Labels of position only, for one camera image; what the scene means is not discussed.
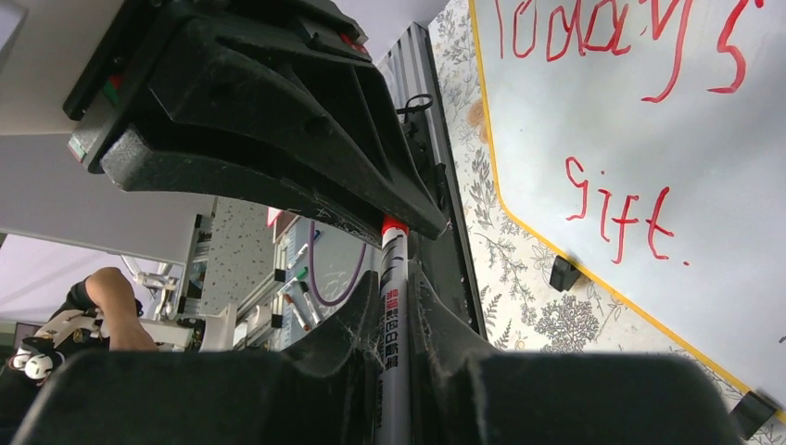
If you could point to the person forearm in background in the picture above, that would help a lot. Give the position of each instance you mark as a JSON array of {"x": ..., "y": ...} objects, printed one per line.
[{"x": 113, "y": 295}]

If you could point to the yellow framed whiteboard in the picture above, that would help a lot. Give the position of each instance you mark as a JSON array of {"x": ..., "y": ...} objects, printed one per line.
[{"x": 645, "y": 142}]

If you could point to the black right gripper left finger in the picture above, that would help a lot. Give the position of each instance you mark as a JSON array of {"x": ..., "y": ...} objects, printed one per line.
[{"x": 320, "y": 390}]

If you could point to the orange capped marker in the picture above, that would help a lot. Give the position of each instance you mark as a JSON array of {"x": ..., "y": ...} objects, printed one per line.
[{"x": 302, "y": 320}]

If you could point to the white red whiteboard marker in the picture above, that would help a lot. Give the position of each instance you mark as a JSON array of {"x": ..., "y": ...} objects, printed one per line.
[{"x": 394, "y": 420}]

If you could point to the black capped marker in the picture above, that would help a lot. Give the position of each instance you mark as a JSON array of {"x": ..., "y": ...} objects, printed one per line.
[{"x": 306, "y": 293}]

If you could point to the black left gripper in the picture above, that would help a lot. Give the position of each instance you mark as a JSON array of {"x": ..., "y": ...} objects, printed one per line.
[{"x": 248, "y": 111}]

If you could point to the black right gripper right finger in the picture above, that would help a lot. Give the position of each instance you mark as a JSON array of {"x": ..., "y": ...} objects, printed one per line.
[{"x": 465, "y": 391}]

